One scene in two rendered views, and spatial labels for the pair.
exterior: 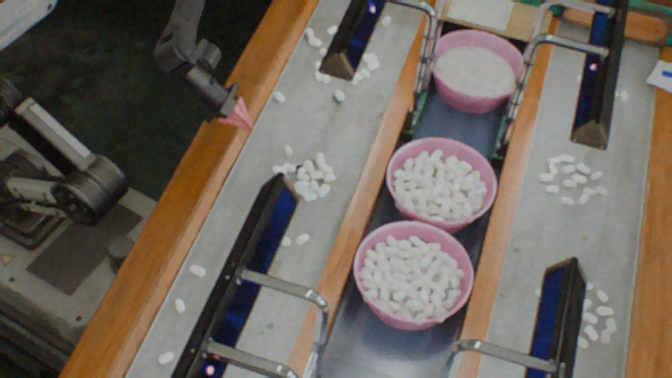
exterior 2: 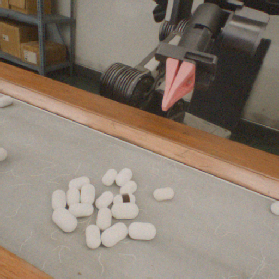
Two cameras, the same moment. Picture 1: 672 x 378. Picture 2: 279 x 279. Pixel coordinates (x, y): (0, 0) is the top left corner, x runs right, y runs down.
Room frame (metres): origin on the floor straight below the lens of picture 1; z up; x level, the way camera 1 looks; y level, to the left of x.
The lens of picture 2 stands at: (1.43, -0.19, 1.03)
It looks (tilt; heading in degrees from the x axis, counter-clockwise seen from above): 31 degrees down; 99
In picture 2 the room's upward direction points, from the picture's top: 10 degrees clockwise
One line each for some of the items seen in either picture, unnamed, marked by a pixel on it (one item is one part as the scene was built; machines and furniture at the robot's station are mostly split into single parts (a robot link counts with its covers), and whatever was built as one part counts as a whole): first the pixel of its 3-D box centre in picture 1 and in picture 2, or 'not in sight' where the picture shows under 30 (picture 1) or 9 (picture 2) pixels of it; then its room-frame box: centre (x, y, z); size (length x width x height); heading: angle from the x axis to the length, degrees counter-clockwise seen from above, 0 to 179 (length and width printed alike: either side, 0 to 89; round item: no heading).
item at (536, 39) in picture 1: (552, 90); not in sight; (1.60, -0.50, 0.90); 0.20 x 0.19 x 0.45; 168
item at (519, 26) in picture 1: (492, 14); not in sight; (2.03, -0.38, 0.77); 0.33 x 0.15 x 0.01; 78
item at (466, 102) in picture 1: (474, 75); not in sight; (1.82, -0.34, 0.72); 0.27 x 0.27 x 0.10
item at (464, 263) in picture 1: (410, 280); not in sight; (1.11, -0.19, 0.72); 0.27 x 0.27 x 0.10
